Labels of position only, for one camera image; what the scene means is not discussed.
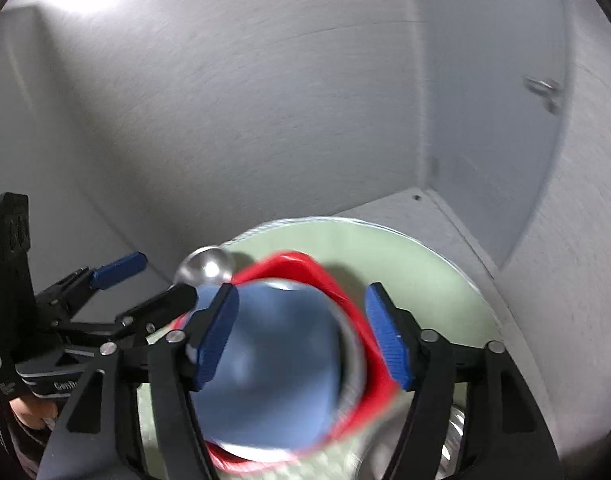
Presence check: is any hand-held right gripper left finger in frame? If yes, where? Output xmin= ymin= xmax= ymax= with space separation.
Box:
xmin=35 ymin=282 xmax=241 ymax=480

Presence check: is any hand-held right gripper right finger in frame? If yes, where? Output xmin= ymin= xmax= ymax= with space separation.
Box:
xmin=364 ymin=282 xmax=566 ymax=480

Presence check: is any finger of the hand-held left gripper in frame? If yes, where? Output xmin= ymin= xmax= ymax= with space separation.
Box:
xmin=38 ymin=252 xmax=149 ymax=322
xmin=60 ymin=283 xmax=199 ymax=350

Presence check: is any metal spoon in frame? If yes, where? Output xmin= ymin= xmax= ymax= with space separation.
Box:
xmin=175 ymin=246 xmax=235 ymax=289

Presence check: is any blue cup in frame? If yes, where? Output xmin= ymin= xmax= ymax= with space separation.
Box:
xmin=188 ymin=280 xmax=367 ymax=453

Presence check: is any red bowl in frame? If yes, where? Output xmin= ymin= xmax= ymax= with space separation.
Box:
xmin=172 ymin=251 xmax=402 ymax=476

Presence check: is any pale green plate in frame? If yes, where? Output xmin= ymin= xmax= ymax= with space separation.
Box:
xmin=135 ymin=216 xmax=502 ymax=480

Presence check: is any grey cabinet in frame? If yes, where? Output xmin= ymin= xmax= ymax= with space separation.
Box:
xmin=0 ymin=0 xmax=611 ymax=480

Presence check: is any person's left hand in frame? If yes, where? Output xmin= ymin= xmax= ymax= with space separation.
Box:
xmin=9 ymin=396 xmax=60 ymax=431

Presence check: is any shiny metal bowl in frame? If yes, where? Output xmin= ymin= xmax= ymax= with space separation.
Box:
xmin=434 ymin=404 xmax=470 ymax=480

